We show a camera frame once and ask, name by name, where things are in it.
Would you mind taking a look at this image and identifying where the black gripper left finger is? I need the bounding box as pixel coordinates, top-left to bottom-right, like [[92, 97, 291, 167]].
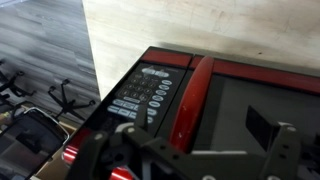
[[64, 105, 193, 180]]

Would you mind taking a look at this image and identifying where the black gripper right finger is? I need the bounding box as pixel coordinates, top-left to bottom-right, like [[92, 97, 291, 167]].
[[245, 105, 320, 180]]

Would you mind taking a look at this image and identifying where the red microwave door with handle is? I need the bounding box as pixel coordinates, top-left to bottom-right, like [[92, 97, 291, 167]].
[[168, 54, 320, 156]]

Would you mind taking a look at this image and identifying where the black office chair star base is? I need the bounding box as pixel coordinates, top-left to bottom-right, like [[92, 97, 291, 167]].
[[47, 78, 97, 122], [0, 59, 36, 108]]

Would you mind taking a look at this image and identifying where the black object with chrome rim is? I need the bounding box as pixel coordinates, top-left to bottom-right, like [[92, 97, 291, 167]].
[[0, 106, 70, 180]]

